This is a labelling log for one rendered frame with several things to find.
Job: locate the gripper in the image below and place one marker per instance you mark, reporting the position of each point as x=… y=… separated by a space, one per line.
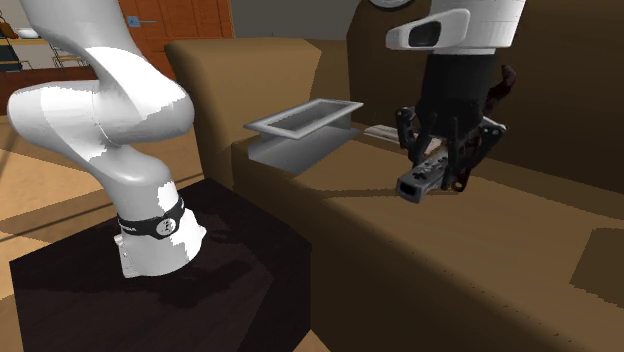
x=456 y=88

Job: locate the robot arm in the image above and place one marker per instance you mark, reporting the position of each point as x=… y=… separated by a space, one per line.
x=122 y=107

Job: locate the grey remote control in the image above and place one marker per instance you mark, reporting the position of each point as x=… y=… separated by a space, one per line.
x=423 y=180

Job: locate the pale flat object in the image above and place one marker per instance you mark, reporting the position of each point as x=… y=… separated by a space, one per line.
x=382 y=133

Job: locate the brown sofa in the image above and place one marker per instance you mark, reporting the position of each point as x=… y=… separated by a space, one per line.
x=438 y=258

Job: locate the grey rectangular tray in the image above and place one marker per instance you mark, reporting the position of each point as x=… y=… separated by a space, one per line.
x=297 y=146

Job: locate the orange wooden door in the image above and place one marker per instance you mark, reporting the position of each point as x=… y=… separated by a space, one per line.
x=185 y=29

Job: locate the dark robot stand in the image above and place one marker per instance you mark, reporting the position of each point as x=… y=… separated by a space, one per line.
x=195 y=312

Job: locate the dark wooden table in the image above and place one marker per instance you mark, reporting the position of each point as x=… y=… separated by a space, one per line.
x=44 y=83

